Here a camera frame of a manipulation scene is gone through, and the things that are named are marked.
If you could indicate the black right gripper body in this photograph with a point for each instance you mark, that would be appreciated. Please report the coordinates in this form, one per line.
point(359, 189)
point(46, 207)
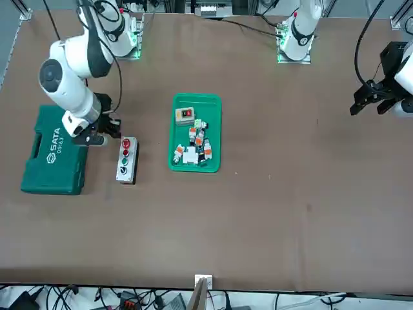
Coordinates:
point(104, 106)

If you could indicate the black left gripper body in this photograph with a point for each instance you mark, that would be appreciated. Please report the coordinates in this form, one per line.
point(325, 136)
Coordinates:
point(391, 61)

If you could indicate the white button box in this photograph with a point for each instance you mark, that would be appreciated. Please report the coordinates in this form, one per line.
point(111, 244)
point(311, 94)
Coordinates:
point(124, 174)

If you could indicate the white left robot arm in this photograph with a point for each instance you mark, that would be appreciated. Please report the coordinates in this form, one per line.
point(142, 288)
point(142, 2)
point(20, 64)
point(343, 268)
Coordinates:
point(301, 35)

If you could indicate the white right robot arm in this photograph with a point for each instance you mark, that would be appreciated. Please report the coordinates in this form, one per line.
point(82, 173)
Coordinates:
point(67, 87)

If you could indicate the black push button part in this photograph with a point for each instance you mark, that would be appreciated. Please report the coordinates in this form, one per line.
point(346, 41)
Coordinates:
point(201, 154)

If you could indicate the green plastic tray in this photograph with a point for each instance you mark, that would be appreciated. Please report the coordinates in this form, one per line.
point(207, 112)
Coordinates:
point(180, 135)

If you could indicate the orange white contact block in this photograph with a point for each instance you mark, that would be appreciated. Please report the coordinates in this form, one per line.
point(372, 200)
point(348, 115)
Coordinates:
point(178, 153)
point(193, 132)
point(199, 137)
point(208, 149)

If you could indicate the green plastic tool case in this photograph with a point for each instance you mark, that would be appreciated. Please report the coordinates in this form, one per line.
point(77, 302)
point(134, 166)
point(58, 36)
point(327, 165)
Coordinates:
point(55, 174)

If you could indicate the white circuit breaker block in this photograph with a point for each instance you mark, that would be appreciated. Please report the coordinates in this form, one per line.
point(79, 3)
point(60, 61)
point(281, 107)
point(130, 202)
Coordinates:
point(190, 156)

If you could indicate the green white contact block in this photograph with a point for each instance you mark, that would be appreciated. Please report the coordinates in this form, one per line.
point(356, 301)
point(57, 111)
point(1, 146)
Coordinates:
point(200, 123)

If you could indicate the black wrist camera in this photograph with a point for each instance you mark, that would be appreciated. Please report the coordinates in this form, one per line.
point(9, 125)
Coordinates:
point(88, 139)

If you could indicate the aluminium frame profile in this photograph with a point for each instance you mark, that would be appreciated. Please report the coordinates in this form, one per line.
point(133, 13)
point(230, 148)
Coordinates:
point(26, 13)
point(398, 17)

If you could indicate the beige switch box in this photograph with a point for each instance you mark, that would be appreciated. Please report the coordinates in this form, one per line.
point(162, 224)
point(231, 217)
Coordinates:
point(184, 116)

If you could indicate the aluminium left arm base plate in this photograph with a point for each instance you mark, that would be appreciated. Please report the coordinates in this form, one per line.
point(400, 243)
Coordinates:
point(281, 58)

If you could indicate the aluminium frame post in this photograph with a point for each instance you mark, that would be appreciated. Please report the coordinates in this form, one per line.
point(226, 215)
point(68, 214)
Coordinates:
point(203, 281)

